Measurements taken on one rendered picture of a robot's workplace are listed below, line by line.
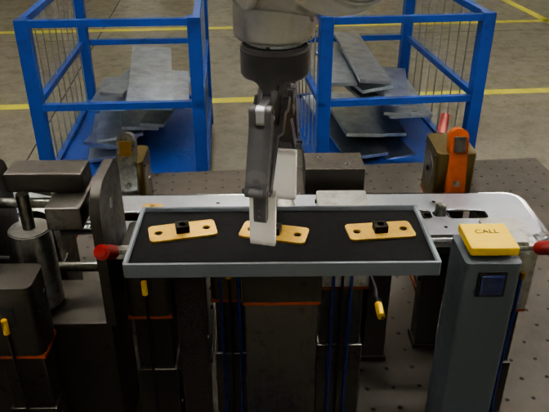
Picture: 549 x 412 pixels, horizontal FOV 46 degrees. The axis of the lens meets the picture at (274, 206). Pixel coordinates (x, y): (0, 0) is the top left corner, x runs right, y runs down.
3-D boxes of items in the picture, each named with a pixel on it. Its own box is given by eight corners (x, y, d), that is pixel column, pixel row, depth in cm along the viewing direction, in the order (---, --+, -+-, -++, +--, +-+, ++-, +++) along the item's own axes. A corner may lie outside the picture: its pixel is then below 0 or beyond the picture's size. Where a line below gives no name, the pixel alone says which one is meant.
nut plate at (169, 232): (213, 221, 83) (212, 212, 83) (218, 235, 80) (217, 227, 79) (148, 228, 82) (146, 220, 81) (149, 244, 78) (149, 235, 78)
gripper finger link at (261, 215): (268, 178, 70) (261, 190, 67) (269, 218, 72) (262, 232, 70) (255, 176, 70) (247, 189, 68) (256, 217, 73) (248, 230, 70)
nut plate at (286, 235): (310, 230, 81) (310, 221, 81) (304, 245, 78) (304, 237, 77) (245, 221, 83) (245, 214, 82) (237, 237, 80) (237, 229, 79)
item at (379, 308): (372, 271, 102) (373, 265, 102) (385, 320, 92) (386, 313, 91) (365, 271, 102) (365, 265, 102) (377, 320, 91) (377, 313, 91)
